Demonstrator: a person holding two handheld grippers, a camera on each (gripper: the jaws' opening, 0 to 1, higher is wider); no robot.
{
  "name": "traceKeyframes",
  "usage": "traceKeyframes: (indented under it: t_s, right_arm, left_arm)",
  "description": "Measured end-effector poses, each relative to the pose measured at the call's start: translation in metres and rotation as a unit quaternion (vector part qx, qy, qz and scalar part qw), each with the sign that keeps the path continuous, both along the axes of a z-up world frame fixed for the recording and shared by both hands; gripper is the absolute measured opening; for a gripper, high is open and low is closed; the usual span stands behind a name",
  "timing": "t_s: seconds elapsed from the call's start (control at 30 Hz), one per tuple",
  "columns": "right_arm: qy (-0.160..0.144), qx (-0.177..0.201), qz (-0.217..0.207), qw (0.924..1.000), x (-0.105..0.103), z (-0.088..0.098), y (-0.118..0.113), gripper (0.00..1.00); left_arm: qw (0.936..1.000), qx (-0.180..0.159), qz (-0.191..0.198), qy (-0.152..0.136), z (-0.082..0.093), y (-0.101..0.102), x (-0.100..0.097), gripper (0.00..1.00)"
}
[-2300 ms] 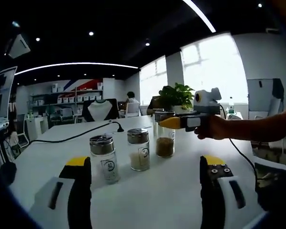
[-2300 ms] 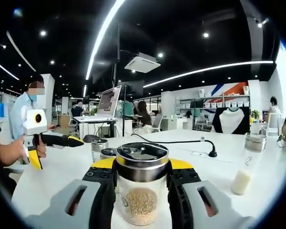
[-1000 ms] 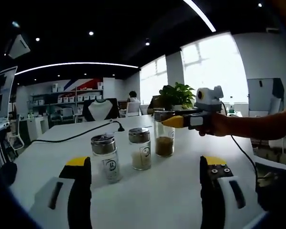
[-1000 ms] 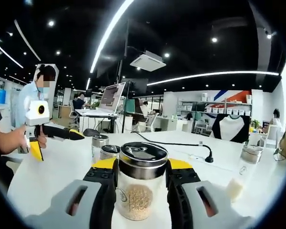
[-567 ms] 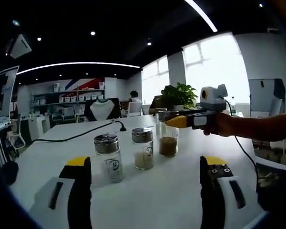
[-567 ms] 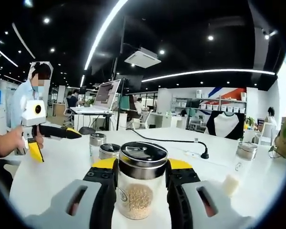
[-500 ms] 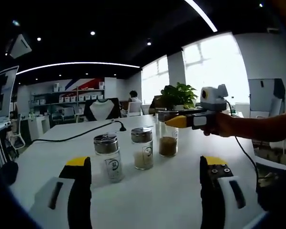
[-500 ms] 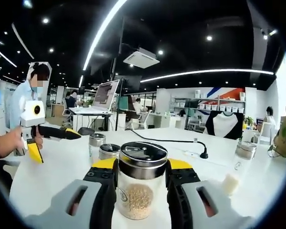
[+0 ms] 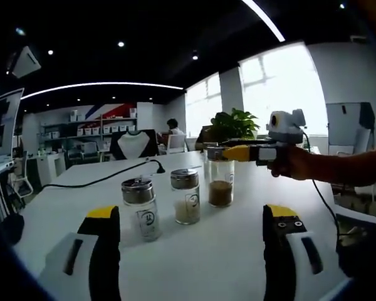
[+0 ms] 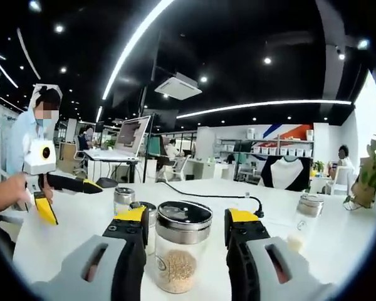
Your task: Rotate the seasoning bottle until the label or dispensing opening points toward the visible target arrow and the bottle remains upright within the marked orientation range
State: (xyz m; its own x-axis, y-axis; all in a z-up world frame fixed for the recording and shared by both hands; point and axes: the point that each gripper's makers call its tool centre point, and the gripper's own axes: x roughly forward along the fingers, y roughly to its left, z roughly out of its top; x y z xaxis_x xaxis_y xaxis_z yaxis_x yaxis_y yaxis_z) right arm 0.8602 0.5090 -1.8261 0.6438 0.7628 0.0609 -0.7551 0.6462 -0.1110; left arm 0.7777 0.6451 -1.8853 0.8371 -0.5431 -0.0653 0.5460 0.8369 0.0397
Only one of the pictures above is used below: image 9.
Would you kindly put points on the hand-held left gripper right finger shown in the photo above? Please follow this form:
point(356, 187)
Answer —
point(279, 247)

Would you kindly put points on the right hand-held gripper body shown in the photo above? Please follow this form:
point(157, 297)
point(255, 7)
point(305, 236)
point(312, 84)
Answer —
point(288, 131)

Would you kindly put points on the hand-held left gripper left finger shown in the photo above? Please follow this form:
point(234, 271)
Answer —
point(103, 247)

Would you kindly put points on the tall seasoning bottle brown grains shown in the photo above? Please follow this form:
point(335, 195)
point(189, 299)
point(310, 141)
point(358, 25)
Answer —
point(221, 194)

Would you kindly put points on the small seasoning bottle white grains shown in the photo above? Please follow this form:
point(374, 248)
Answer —
point(144, 225)

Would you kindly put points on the small seasoning bottle cream grains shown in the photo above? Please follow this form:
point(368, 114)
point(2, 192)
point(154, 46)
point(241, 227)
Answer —
point(185, 210)

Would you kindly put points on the person's right hand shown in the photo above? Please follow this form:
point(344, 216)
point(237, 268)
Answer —
point(291, 163)

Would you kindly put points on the potted green plant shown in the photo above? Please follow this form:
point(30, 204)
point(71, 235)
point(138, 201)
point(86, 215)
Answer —
point(235, 123)

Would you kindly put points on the white chair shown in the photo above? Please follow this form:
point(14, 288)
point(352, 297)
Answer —
point(177, 142)

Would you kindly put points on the mesh office chair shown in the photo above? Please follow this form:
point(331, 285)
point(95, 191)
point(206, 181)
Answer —
point(22, 182)

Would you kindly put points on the chair with black-white shirt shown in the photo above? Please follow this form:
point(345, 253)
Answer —
point(133, 145)

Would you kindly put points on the long ceiling light strip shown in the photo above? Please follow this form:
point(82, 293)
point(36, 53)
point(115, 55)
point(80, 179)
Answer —
point(97, 83)
point(264, 20)

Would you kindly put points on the grey shelf with white boxes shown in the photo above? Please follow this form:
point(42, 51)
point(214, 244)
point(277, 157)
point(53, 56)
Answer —
point(91, 120)

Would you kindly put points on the white ceiling air conditioner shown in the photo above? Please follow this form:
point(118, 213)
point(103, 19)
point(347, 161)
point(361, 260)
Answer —
point(26, 62)

